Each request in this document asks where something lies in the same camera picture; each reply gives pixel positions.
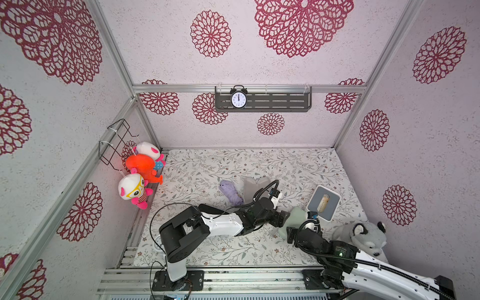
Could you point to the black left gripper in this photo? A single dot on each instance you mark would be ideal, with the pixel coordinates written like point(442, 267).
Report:
point(279, 217)

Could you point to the mint umbrella case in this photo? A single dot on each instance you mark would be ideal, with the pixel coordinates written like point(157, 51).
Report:
point(296, 218)

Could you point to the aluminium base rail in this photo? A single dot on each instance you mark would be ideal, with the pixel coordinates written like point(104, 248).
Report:
point(216, 281)

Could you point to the black umbrella case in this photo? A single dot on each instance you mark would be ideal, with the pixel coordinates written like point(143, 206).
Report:
point(204, 208)

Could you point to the white rimmed grey tray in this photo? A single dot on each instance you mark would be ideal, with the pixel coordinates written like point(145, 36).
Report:
point(329, 213)

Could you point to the white plush with yellow glasses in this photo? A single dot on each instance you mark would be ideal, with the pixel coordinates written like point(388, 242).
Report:
point(133, 188)

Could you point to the orange plush whale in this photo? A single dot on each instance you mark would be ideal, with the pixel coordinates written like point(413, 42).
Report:
point(144, 166)

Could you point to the beige roll in tray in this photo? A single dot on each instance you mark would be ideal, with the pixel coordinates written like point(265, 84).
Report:
point(323, 203)

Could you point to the grey wall shelf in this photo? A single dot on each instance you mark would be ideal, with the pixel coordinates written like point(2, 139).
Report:
point(266, 102)

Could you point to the white pink plush doll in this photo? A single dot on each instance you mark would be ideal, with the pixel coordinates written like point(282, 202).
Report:
point(150, 150)

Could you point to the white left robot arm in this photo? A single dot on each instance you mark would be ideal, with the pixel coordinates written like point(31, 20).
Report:
point(184, 233)

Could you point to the black wire wall rack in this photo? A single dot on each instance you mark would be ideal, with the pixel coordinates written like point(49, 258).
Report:
point(112, 152)

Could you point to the black alarm clock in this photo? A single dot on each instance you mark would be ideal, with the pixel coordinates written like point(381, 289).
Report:
point(239, 96)

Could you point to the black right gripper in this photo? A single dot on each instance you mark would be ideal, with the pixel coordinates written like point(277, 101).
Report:
point(297, 234)

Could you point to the grey husky plush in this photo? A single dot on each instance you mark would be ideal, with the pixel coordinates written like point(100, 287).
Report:
point(366, 236)

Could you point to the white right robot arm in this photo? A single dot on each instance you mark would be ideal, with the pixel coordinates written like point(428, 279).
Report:
point(381, 280)

